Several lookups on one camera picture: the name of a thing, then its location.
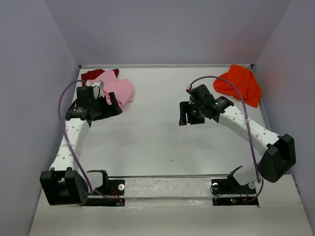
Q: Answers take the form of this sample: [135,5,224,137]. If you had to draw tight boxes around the dark red folded t shirt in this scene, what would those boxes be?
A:
[81,69,120,86]

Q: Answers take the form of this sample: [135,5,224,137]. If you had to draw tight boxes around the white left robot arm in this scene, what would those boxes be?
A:
[40,82,122,206]

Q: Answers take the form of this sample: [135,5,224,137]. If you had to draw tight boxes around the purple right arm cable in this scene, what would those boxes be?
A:
[188,75,264,204]

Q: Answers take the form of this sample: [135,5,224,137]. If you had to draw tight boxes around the aluminium table front rail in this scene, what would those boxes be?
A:
[109,174,229,178]

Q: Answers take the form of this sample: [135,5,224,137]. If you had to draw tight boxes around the orange t shirt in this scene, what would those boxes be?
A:
[213,64,262,108]

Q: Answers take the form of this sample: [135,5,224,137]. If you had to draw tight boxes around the pink t shirt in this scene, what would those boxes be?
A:
[88,79,135,107]

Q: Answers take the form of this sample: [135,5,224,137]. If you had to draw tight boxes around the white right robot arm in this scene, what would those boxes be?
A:
[179,85,296,186]

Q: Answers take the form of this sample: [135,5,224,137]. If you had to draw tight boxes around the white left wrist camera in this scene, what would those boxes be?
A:
[90,81,104,89]

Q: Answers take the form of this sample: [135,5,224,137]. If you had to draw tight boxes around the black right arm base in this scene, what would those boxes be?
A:
[210,166,259,206]

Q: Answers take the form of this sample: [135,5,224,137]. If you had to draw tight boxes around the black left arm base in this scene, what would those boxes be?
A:
[80,170,126,207]

